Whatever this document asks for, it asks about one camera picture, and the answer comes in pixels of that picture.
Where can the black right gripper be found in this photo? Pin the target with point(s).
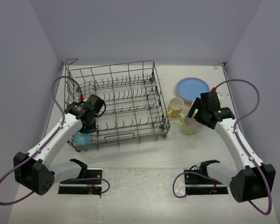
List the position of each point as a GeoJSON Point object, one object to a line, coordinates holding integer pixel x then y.
{"type": "Point", "coordinates": [196, 105]}

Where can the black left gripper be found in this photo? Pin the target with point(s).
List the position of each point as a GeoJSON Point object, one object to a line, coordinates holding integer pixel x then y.
{"type": "Point", "coordinates": [89, 129]}

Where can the blue plastic plate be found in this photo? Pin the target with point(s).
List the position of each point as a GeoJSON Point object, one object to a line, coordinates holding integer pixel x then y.
{"type": "Point", "coordinates": [190, 88]}

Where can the yellow ceramic mug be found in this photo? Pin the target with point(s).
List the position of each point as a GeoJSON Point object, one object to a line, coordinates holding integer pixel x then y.
{"type": "Point", "coordinates": [175, 107]}

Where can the yellow-green plastic cup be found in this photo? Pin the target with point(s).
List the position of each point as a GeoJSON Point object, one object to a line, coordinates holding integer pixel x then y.
{"type": "Point", "coordinates": [188, 125]}

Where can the blue plastic cup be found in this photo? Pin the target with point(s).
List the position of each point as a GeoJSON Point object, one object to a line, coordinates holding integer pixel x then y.
{"type": "Point", "coordinates": [81, 138]}

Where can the grey wire dish rack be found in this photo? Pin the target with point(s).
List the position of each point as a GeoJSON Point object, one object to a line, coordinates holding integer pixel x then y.
{"type": "Point", "coordinates": [135, 110]}

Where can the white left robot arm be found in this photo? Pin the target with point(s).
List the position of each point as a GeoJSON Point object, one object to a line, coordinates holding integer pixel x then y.
{"type": "Point", "coordinates": [34, 170]}

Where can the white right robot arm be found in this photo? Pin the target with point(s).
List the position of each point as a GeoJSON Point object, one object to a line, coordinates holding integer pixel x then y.
{"type": "Point", "coordinates": [254, 178]}

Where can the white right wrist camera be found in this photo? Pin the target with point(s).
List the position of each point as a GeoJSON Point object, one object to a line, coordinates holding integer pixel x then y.
{"type": "Point", "coordinates": [220, 97]}

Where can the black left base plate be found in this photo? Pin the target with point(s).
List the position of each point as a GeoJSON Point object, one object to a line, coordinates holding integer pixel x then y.
{"type": "Point", "coordinates": [88, 187]}

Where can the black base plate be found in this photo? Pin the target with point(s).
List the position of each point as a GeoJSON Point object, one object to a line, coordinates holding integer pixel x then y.
{"type": "Point", "coordinates": [197, 185]}
{"type": "Point", "coordinates": [88, 187]}

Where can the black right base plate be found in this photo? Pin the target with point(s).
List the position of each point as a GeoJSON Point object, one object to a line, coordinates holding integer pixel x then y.
{"type": "Point", "coordinates": [197, 185]}

